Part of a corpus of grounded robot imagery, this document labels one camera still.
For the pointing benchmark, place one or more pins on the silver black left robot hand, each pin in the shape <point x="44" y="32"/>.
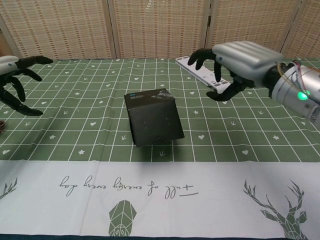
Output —
<point x="15" y="80"/>

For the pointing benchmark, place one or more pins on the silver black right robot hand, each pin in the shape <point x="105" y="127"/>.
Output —
<point x="240" y="60"/>

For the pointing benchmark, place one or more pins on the black foldable cardboard box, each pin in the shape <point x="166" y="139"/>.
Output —
<point x="155" y="120"/>

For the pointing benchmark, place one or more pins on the white folding plastic stand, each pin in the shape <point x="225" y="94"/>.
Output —
<point x="202" y="72"/>

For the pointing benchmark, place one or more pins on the dark red grape bunch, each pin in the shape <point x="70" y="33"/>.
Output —
<point x="2" y="125"/>

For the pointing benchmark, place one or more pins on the black screen hinge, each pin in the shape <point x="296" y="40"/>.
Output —
<point x="209" y="20"/>

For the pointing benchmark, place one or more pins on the folding bamboo screen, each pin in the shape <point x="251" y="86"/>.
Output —
<point x="62" y="25"/>

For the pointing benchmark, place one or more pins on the green checked tablecloth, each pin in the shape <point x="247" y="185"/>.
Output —
<point x="75" y="200"/>

